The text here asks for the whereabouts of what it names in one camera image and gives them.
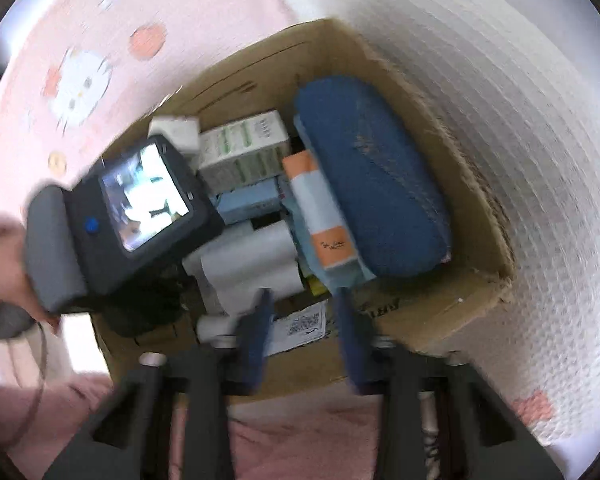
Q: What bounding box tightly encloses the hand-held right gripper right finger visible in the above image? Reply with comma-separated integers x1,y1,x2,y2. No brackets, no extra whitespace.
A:
334,290,566,480

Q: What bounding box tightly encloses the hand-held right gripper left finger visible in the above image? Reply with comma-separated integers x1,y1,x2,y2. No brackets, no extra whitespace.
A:
42,287,276,480

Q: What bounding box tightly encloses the white paper roll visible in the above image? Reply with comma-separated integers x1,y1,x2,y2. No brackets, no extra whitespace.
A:
182,220,306,313

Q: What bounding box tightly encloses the cardboard box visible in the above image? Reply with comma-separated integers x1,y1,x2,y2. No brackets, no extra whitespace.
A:
87,17,516,401

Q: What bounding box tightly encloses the person's left hand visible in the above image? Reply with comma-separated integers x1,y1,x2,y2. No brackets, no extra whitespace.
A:
0,222,62,332

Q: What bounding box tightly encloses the yellow item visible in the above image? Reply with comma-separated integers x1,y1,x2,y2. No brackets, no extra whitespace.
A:
305,275,331,300

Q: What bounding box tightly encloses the light blue box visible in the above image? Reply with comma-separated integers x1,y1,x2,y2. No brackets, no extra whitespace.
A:
280,180,379,293
215,180,283,226

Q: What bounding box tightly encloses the small white box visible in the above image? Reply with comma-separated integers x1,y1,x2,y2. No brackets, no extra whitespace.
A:
147,115,202,158

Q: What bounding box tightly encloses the pink clothing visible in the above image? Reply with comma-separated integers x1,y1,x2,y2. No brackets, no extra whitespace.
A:
0,372,441,480

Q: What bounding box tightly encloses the white box green print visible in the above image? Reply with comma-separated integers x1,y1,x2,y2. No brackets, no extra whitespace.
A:
197,110,292,193

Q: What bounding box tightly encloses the orange and white box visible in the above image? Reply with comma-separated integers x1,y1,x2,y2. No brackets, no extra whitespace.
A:
281,150,361,273

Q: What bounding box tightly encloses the blue fabric case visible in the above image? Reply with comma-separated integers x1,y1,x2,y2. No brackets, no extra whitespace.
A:
292,76,453,278

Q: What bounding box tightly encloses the printed blanket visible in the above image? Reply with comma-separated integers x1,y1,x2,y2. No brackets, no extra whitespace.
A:
0,0,600,461

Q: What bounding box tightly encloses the thin grey cable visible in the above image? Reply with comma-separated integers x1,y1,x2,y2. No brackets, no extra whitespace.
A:
0,319,49,450

